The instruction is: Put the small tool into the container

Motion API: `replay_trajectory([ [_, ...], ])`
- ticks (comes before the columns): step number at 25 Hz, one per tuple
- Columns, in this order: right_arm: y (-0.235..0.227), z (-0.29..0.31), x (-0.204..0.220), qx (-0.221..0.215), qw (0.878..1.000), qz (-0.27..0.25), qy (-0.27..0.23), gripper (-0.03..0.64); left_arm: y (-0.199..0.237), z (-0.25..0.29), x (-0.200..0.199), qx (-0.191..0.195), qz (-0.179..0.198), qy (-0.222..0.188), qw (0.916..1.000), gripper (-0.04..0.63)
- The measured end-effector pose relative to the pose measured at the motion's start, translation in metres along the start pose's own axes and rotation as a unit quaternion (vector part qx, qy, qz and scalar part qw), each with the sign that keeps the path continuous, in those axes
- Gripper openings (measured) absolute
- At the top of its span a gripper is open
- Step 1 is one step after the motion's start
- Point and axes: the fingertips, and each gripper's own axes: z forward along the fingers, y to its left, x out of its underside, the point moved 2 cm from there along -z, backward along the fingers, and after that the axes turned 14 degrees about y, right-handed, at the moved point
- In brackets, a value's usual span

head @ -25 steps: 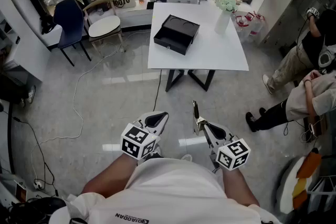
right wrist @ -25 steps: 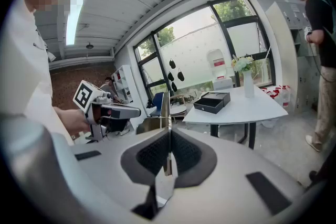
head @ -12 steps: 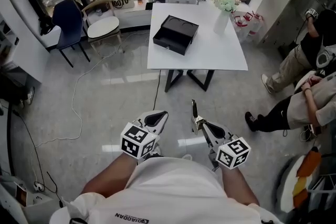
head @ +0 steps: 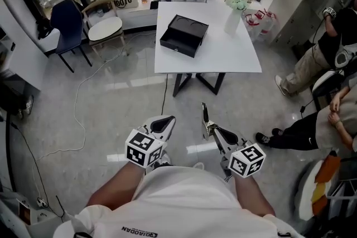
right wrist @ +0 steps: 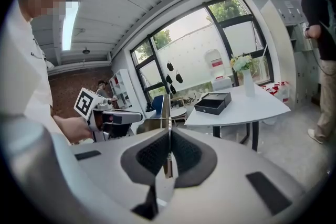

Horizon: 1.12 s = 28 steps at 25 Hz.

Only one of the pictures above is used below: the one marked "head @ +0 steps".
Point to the person's right forearm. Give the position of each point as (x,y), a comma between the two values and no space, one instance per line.
(252,195)

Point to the black tablet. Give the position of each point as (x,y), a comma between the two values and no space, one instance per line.
(154,5)

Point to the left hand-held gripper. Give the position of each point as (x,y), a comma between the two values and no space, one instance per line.
(145,147)

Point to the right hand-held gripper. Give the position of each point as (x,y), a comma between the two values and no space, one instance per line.
(246,160)

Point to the orange white chair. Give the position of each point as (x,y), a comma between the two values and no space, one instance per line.
(309,192)

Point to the white side desk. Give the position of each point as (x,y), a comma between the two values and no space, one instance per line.
(25,53)

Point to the person's left forearm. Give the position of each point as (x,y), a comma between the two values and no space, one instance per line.
(117,189)

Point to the white box orange panel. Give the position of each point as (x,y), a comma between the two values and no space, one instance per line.
(24,213)

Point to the black box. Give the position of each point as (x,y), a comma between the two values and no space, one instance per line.
(184,36)

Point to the person's right shoe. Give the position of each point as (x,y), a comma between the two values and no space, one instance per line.
(198,166)

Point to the person's white t-shirt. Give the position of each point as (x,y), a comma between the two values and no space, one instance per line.
(184,203)

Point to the white power strip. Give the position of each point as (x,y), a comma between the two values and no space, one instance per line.
(42,202)

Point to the person's shoe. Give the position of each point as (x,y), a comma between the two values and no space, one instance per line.
(166,159)
(198,166)
(28,106)

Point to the white vase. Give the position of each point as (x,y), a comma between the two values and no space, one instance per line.
(232,22)

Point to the black metal table leg frame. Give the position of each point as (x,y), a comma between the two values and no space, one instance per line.
(180,85)

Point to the person's left shoe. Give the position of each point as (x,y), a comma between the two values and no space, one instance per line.
(166,159)

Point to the black stool white cushion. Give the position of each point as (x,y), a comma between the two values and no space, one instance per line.
(325,83)

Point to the dark blue chair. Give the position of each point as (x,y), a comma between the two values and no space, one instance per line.
(68,28)

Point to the wooden chair white cushion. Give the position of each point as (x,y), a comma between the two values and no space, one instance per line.
(105,28)

